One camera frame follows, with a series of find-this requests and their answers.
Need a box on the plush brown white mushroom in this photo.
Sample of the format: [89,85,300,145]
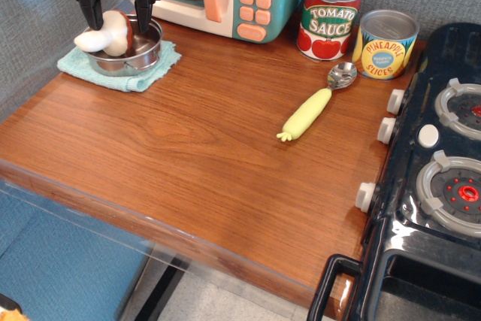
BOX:
[74,10,133,57]

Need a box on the small steel pot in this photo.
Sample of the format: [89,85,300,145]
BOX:
[82,14,163,77]

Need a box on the light blue folded cloth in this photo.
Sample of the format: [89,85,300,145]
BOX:
[57,41,181,92]

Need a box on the tomato sauce can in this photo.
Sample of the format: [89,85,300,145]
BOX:
[297,0,362,61]

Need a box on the pineapple slices can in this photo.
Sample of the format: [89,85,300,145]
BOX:
[352,9,419,80]

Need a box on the black metal table leg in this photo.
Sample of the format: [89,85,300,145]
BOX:
[135,257,186,321]

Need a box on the orange plush object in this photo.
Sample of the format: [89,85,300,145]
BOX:
[0,309,29,321]

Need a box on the dark blue toy stove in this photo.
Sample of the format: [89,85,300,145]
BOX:
[308,23,480,320]

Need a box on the spoon with yellow-green handle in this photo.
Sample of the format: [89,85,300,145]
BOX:
[276,62,358,142]

